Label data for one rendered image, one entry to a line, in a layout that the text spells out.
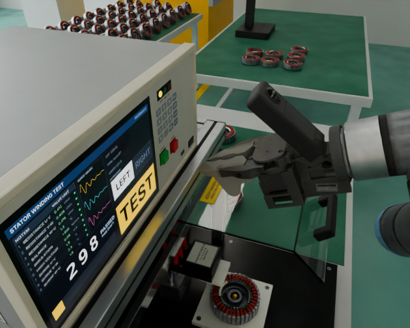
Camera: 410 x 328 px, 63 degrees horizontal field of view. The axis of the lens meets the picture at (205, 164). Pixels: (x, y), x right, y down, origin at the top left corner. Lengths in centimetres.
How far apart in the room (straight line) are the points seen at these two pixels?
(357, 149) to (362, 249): 172
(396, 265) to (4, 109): 197
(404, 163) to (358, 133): 6
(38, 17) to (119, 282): 421
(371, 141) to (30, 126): 37
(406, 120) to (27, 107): 42
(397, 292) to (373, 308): 18
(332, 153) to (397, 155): 7
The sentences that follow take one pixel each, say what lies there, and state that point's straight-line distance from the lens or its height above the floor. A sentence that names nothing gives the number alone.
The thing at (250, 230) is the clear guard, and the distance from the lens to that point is 59.
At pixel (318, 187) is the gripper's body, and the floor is 120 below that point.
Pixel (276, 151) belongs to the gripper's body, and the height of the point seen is 125.
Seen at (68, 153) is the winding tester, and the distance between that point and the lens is 35.
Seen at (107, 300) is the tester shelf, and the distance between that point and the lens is 46.
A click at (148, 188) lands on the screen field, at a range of 52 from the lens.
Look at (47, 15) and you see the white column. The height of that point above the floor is 60.
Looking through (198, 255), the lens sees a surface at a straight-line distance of 73.
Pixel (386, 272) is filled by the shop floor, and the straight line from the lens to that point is 207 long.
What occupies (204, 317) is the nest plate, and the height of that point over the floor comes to 78.
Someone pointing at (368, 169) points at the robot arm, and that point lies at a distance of 43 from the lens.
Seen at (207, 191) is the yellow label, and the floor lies 107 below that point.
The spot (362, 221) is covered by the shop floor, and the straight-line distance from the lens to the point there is 228.
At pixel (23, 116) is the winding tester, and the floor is 132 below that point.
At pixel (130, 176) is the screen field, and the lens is 46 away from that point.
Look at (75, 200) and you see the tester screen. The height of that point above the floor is 126.
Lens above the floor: 149
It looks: 36 degrees down
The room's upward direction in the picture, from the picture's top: straight up
